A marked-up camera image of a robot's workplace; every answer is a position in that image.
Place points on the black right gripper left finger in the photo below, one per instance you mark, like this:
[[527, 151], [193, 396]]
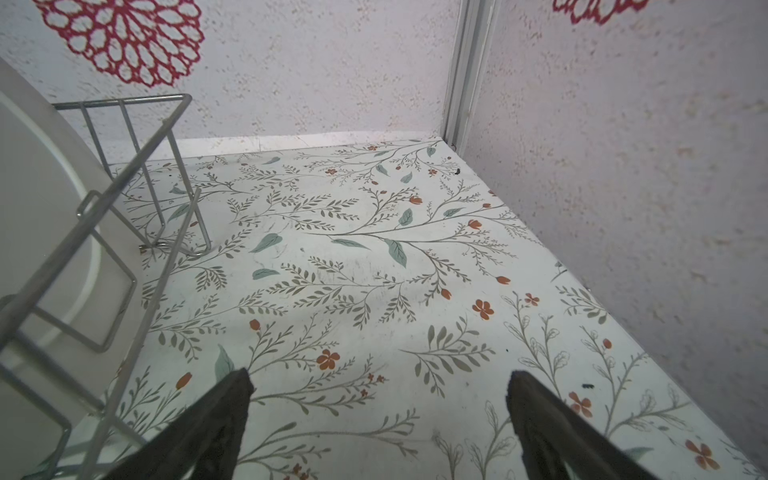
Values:
[[202, 443]]

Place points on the metal wire dish rack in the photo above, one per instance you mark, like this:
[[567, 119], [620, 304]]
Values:
[[84, 418]]

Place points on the white blue grid plate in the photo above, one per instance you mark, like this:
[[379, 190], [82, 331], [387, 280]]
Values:
[[47, 170]]

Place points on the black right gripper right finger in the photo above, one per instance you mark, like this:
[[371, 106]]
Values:
[[556, 443]]

